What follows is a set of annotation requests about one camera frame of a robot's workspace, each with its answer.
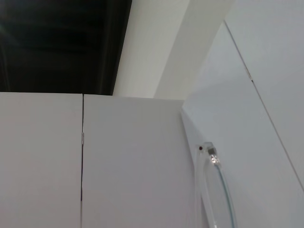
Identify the black curtain backdrop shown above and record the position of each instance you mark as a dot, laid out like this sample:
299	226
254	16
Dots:
59	45

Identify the clear plastic glasses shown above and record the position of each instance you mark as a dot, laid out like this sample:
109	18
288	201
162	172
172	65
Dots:
206	180

